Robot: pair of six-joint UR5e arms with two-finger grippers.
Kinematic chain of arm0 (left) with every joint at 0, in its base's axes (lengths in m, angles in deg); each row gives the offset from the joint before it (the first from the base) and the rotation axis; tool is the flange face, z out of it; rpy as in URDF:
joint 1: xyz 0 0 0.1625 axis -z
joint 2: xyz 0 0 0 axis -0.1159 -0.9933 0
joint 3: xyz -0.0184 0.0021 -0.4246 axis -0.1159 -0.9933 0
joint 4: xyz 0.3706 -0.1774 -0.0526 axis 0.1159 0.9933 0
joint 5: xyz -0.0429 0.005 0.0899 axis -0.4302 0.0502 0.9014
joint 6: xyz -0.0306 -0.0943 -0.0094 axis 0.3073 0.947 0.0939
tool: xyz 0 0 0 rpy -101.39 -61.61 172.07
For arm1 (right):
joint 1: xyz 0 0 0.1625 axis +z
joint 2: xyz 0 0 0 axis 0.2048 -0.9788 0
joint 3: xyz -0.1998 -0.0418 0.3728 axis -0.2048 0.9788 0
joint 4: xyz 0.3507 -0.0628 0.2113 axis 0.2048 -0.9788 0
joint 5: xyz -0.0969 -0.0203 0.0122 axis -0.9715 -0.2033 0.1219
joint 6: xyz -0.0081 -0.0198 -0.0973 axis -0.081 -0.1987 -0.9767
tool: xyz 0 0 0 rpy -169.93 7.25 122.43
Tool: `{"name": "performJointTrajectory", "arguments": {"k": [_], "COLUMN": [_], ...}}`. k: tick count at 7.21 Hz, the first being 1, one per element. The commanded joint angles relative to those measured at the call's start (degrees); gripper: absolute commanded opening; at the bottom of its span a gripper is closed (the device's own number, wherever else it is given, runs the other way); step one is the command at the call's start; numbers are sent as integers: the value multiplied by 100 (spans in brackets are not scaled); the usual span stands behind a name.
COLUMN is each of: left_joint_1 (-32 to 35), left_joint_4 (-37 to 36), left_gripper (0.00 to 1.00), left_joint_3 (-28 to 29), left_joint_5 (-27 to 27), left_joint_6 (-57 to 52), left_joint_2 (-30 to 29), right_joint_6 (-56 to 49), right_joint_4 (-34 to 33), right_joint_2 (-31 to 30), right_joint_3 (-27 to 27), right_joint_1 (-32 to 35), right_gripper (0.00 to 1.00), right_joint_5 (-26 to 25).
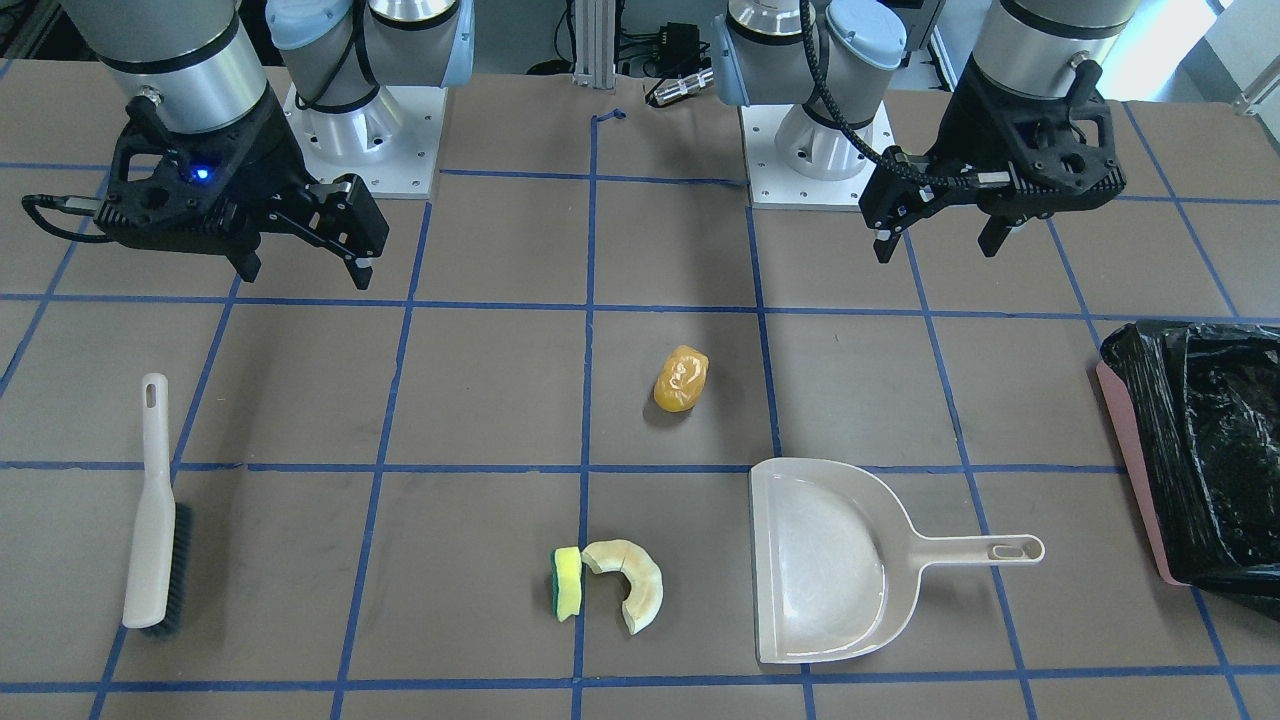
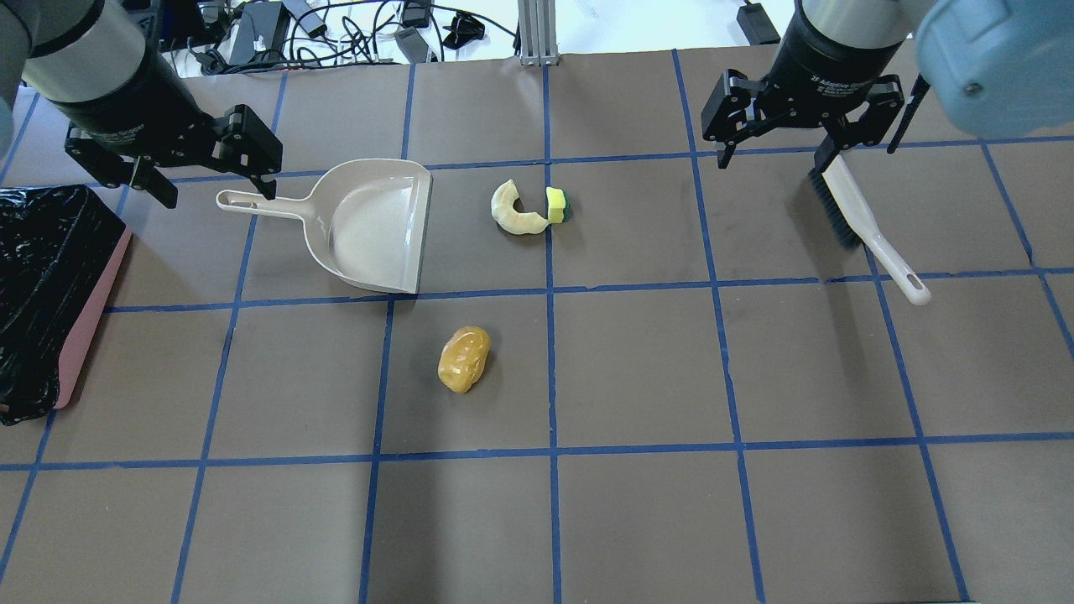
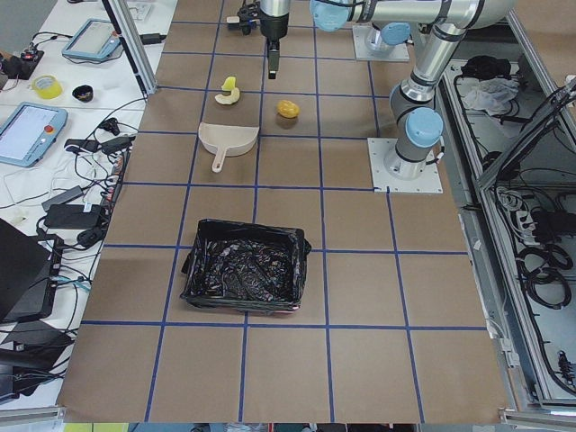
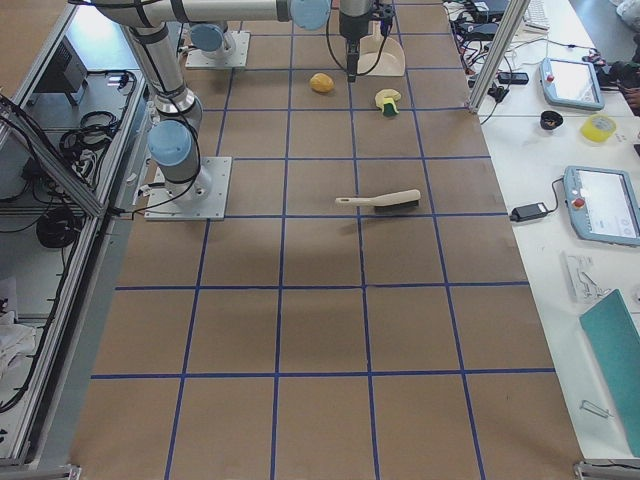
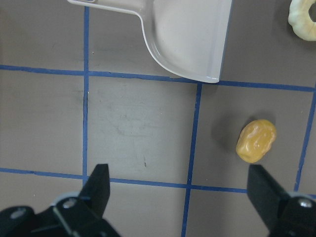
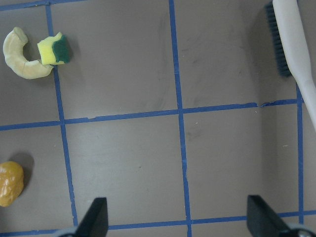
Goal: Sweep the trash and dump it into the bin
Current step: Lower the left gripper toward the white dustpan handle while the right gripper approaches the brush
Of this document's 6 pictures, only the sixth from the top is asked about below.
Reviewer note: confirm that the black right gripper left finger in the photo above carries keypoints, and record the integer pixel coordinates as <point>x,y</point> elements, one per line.
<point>95,221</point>

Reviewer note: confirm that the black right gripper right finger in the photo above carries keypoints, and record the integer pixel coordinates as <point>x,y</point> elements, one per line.
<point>262,221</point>

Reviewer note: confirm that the white hand brush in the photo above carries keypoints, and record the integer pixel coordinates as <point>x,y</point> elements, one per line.
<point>291,50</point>

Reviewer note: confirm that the yellow green sponge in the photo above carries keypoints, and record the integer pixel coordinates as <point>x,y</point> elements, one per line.
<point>54,50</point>

